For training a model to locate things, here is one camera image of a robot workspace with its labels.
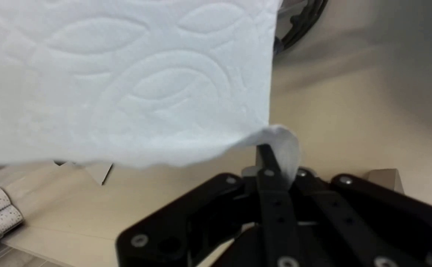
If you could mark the white embossed paper towel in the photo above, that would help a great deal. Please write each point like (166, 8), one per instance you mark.
(127, 81)

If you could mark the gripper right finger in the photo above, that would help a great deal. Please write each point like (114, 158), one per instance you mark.
(353, 218)

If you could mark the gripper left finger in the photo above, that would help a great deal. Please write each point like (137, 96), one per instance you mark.
(271, 207)

